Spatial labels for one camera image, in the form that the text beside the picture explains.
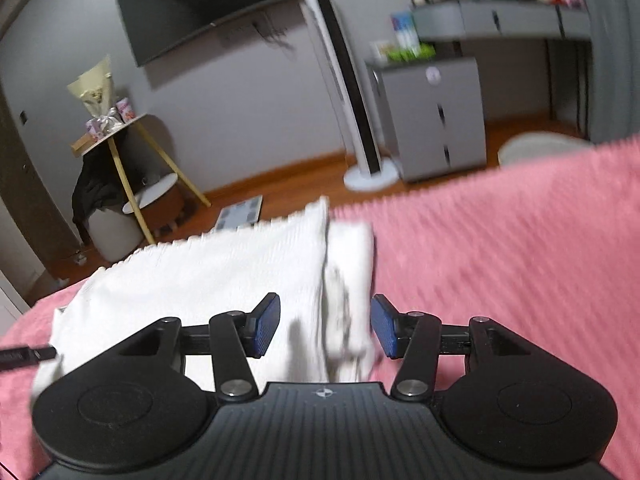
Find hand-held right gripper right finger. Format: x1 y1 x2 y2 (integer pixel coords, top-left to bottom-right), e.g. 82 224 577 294
371 294 536 403

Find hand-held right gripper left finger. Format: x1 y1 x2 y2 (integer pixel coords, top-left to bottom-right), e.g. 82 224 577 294
112 292 281 403

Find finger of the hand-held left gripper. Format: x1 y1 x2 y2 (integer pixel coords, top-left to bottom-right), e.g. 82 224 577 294
0 344 57 373

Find white knit sweater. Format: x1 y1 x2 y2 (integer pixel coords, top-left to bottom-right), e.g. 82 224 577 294
32 197 378 396

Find bathroom scale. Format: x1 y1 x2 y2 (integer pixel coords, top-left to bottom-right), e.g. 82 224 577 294
215 196 263 233

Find pink ribbed blanket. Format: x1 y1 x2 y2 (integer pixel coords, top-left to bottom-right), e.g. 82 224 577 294
0 132 640 480

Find grey round ottoman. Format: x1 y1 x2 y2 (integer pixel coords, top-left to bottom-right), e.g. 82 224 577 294
87 205 146 266

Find dark wooden door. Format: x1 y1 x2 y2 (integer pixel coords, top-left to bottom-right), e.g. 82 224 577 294
0 95 76 281

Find yellow-legged round side table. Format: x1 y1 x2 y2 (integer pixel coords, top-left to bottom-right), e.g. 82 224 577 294
70 112 213 246

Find black garment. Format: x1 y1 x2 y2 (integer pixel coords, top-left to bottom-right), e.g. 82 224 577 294
71 147 126 241

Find grey cabinet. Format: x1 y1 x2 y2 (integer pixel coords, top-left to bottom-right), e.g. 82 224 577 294
365 56 488 184

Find white round stool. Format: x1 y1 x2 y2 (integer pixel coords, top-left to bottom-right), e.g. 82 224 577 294
499 131 596 167

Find white tower air conditioner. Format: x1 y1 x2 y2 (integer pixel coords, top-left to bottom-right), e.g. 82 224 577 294
295 0 401 191

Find green packets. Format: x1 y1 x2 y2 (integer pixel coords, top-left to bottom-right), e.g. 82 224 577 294
372 42 436 64

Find wrapped flower bouquet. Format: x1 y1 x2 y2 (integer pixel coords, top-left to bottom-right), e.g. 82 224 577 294
67 55 126 133

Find blue and white box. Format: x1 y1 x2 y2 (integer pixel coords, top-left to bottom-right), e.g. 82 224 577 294
390 10 422 61

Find grey desk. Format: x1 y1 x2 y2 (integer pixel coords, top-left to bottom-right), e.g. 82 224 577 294
410 0 593 141

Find grey curtain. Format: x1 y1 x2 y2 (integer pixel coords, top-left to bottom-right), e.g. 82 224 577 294
575 0 640 146

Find wall television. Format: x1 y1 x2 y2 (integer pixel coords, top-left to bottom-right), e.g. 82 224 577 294
114 0 307 67

